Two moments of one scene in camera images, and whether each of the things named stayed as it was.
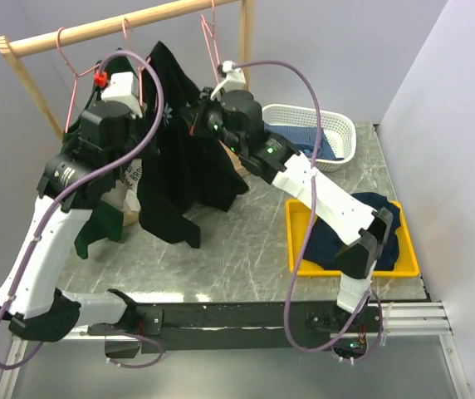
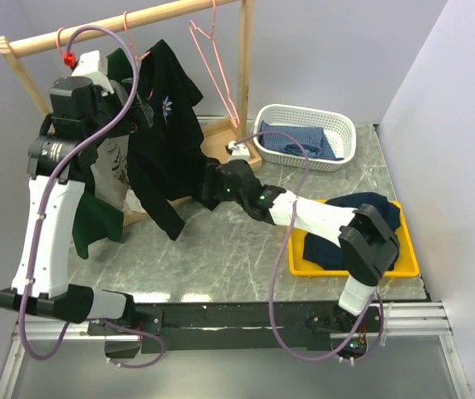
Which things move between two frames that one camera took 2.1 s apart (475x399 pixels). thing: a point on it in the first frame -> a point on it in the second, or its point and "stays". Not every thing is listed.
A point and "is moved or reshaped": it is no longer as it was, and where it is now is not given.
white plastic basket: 336,143 stays
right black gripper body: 211,110 -> 214,174
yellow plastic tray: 299,222 stays
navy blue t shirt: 323,244 stays
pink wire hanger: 213,34 -> 206,67
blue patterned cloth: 304,139 stays
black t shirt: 183,165 is moved or reshaped
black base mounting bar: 170,326 stays
